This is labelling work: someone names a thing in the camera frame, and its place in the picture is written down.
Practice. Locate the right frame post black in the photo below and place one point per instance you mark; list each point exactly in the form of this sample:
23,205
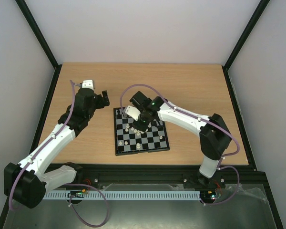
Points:
262,5

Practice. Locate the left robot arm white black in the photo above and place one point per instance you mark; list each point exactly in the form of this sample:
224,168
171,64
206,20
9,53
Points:
28,181

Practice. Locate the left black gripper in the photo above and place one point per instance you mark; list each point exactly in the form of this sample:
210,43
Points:
101,104

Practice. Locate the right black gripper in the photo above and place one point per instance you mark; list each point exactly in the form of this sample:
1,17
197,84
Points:
140,124

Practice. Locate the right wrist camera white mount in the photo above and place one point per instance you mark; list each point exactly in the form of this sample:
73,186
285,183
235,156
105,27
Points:
132,112

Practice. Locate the black magnetic chess board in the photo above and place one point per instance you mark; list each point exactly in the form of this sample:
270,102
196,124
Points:
149,140

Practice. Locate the black aluminium frame rail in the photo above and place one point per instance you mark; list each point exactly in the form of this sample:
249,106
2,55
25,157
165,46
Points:
160,174

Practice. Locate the light blue slotted cable duct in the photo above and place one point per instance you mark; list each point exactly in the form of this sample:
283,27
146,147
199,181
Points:
124,195

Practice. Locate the left frame post black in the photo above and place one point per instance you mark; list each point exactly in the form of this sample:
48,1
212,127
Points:
37,32

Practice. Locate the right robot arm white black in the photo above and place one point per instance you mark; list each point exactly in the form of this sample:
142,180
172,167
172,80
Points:
212,131

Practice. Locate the frame post black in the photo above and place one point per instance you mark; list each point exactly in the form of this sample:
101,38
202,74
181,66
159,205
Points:
262,5
37,32

